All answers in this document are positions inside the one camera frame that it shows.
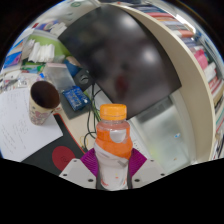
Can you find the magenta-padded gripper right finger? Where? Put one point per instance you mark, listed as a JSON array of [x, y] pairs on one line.
[[146, 171]]

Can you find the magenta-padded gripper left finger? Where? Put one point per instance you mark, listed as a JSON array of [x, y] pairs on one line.
[[78, 171]]

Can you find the orange-capped drink bottle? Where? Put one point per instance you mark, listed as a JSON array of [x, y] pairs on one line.
[[113, 150]]

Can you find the flat round red coaster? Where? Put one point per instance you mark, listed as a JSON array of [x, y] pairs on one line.
[[61, 158]]

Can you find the black desk mat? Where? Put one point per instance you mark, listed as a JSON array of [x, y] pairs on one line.
[[41, 158]]

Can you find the white paper sheet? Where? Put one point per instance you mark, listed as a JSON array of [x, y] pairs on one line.
[[23, 133]]

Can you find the floral patterned mug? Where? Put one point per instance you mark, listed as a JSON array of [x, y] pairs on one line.
[[38, 113]]

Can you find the blue electronic board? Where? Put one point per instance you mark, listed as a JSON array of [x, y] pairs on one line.
[[75, 98]]

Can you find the blue round container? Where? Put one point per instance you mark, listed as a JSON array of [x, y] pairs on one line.
[[71, 68]]

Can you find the black computer monitor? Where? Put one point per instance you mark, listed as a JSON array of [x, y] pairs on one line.
[[126, 60]]

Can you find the white tissue stack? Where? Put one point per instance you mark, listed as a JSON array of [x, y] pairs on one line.
[[41, 53]]

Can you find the wall shelf with books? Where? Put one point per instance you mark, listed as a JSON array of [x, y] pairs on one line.
[[196, 100]]

